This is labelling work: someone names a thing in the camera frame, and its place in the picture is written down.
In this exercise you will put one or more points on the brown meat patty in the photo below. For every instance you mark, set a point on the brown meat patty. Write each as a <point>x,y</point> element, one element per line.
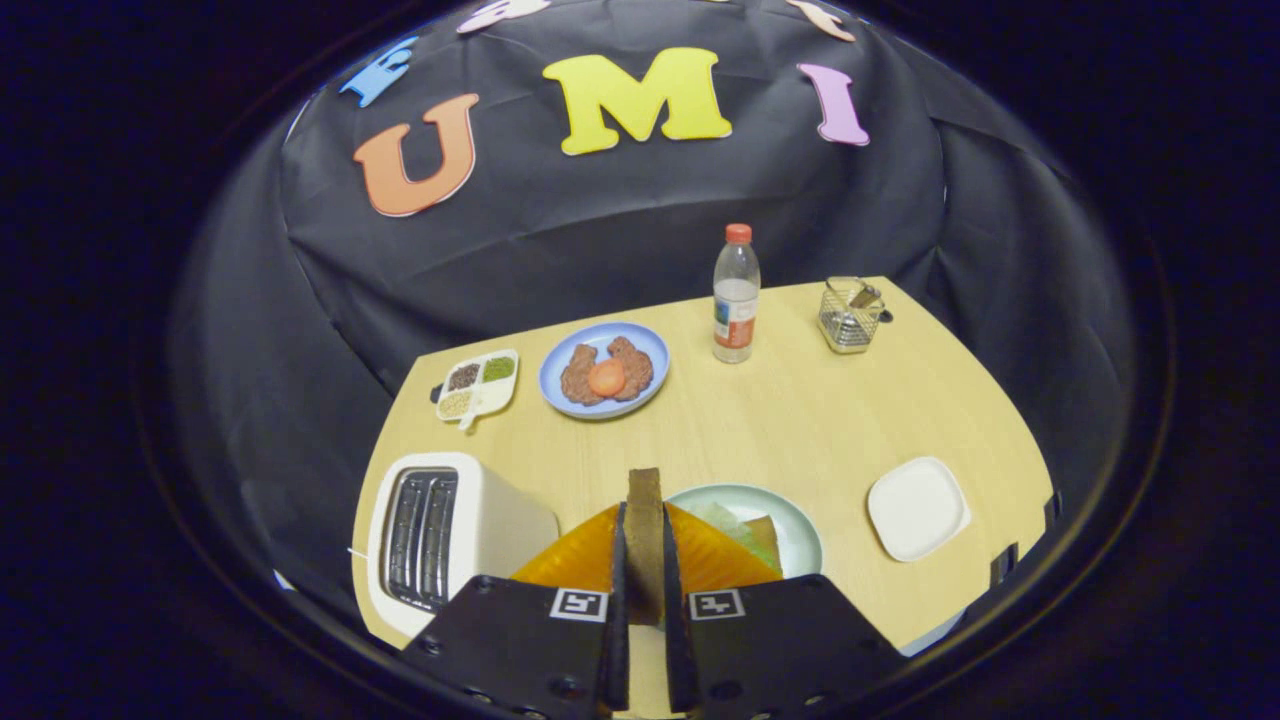
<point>575,380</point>
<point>637,365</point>

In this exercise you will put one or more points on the brown wooden utensil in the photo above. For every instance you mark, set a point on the brown wooden utensil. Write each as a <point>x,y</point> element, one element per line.
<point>866,296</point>

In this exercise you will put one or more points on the red tomato slice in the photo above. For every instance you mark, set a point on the red tomato slice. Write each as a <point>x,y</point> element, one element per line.
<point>606,378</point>

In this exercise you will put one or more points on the black backdrop cloth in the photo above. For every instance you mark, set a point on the black backdrop cloth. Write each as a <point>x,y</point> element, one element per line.
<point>600,250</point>

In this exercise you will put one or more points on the green lettuce leaf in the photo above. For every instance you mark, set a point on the green lettuce leaf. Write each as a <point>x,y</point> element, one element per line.
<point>728,525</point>

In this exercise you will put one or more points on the brown toasted bread slice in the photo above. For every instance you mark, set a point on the brown toasted bread slice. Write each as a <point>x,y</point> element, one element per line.
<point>765,540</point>
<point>645,540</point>

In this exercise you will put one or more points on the white toaster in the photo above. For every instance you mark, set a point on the white toaster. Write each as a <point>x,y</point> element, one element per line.
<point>500,520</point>

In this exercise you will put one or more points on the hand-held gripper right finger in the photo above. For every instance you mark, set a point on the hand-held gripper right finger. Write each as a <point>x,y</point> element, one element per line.
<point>678,600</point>

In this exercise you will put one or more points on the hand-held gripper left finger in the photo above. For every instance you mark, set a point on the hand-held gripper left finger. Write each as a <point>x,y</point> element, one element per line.
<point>617,600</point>

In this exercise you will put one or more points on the clear red-capped water bottle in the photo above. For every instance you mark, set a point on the clear red-capped water bottle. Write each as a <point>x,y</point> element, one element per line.
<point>736,310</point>

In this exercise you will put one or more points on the blue round plate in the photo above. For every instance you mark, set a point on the blue round plate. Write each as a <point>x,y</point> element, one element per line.
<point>600,333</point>

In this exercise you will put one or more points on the white square plate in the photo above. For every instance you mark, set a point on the white square plate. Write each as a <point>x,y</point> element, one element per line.
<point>918,508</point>

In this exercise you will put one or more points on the pale green round plate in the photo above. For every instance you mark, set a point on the pale green round plate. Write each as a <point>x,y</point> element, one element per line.
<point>800,540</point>

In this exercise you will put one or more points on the white divided seasoning tray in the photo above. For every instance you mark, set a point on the white divided seasoning tray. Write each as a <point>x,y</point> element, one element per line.
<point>478,385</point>

